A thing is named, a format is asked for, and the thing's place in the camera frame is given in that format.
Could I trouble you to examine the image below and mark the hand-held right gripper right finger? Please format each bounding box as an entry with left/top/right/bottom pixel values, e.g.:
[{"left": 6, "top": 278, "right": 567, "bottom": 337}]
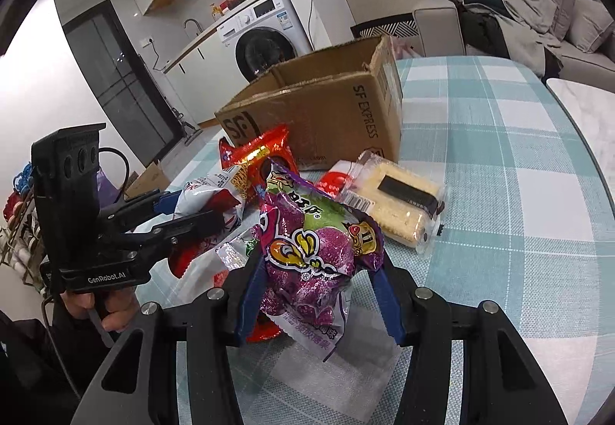
[{"left": 367, "top": 257, "right": 570, "bottom": 425}]

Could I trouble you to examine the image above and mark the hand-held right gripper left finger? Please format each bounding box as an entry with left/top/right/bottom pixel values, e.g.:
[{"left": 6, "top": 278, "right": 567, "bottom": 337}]
[{"left": 70, "top": 253, "right": 270, "bottom": 425}]

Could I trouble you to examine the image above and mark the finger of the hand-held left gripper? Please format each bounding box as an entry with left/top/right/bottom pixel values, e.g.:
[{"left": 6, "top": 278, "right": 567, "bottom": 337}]
[
  {"left": 120, "top": 210, "right": 228, "bottom": 262},
  {"left": 100, "top": 188, "right": 184, "bottom": 233}
]

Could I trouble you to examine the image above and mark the white and red snack packet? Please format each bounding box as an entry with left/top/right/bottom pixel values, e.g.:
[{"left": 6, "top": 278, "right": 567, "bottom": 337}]
[{"left": 167, "top": 164, "right": 253, "bottom": 280}]

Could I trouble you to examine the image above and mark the purple snack packet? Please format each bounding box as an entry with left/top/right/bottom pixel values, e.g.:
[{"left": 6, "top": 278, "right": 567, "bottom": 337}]
[{"left": 244, "top": 160, "right": 386, "bottom": 364}]

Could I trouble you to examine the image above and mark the person's left forearm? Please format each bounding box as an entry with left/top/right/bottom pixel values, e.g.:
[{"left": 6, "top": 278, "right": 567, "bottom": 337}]
[{"left": 0, "top": 307, "right": 113, "bottom": 425}]

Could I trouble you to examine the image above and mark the person's left hand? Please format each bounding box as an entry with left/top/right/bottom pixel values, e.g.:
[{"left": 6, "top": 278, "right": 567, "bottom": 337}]
[{"left": 60, "top": 285, "right": 141, "bottom": 335}]

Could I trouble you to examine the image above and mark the small cardboard box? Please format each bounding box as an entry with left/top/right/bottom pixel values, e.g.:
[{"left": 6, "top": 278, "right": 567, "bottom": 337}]
[{"left": 125, "top": 160, "right": 170, "bottom": 201}]

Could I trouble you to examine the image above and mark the purple plastic bag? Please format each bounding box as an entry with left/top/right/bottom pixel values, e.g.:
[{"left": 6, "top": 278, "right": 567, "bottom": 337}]
[{"left": 96, "top": 165, "right": 126, "bottom": 205}]

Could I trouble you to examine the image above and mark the silver snack packet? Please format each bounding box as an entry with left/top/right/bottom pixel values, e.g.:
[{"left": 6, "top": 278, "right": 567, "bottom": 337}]
[{"left": 213, "top": 233, "right": 263, "bottom": 293}]

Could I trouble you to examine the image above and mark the metal storage rack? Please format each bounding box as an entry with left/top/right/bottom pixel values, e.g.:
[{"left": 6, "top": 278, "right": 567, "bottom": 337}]
[{"left": 0, "top": 163, "right": 49, "bottom": 293}]

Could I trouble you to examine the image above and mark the clear-wrapped yellow cake packet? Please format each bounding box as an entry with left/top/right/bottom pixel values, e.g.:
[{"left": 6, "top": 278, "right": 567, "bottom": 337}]
[{"left": 335, "top": 150, "right": 449, "bottom": 258}]

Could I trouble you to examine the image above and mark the small red and white packet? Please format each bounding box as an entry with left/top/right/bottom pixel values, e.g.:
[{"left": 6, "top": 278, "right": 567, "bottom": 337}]
[{"left": 314, "top": 159, "right": 367, "bottom": 201}]

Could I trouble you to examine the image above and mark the checked tablecloth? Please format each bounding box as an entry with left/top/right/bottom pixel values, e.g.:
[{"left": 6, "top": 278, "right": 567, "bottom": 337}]
[{"left": 135, "top": 56, "right": 615, "bottom": 425}]

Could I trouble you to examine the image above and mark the large cardboard box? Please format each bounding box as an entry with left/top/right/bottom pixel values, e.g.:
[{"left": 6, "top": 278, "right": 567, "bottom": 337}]
[{"left": 214, "top": 34, "right": 405, "bottom": 172}]

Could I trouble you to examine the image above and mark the white washing machine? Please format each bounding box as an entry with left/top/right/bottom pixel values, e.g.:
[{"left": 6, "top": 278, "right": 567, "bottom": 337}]
[{"left": 216, "top": 0, "right": 314, "bottom": 84}]

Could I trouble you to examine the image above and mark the pink plastic bag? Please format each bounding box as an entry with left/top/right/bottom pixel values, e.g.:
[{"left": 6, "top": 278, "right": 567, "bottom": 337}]
[{"left": 391, "top": 35, "right": 426, "bottom": 61}]

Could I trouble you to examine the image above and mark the black and white patterned stool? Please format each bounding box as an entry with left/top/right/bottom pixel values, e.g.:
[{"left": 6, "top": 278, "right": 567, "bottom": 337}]
[{"left": 352, "top": 13, "right": 417, "bottom": 40}]

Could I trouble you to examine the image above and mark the grey sofa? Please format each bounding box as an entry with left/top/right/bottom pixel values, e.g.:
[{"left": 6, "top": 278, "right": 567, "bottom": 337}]
[{"left": 412, "top": 0, "right": 615, "bottom": 80}]

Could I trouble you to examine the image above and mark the pile of clothes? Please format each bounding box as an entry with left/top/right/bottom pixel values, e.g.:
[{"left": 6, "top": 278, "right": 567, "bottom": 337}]
[{"left": 462, "top": 0, "right": 564, "bottom": 76}]

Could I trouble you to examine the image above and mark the grey sofa pillow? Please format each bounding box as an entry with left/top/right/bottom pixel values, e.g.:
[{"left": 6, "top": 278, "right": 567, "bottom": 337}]
[
  {"left": 527, "top": 0, "right": 577, "bottom": 42},
  {"left": 566, "top": 0, "right": 615, "bottom": 55}
]

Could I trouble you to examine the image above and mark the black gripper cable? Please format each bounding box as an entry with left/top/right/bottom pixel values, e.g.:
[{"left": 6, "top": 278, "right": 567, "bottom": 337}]
[{"left": 96, "top": 150, "right": 131, "bottom": 197}]

